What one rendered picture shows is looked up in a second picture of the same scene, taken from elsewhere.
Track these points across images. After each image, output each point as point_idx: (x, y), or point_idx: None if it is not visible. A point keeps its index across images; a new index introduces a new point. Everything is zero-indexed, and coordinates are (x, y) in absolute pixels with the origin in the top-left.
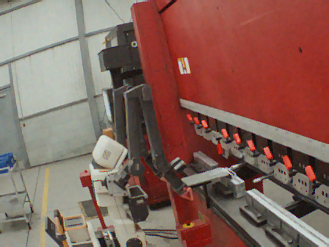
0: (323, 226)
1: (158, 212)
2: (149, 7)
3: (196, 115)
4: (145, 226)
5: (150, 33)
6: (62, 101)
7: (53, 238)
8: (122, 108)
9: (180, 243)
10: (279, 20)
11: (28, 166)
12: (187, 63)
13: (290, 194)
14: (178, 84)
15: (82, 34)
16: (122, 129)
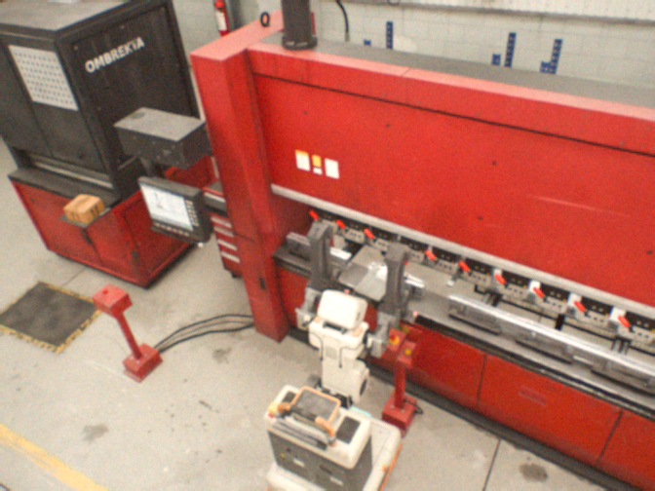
0: (424, 276)
1: (161, 289)
2: (241, 65)
3: (329, 214)
4: (174, 322)
5: (244, 109)
6: None
7: (321, 446)
8: (322, 251)
9: (258, 334)
10: (633, 225)
11: None
12: (334, 168)
13: None
14: (275, 170)
15: None
16: (321, 271)
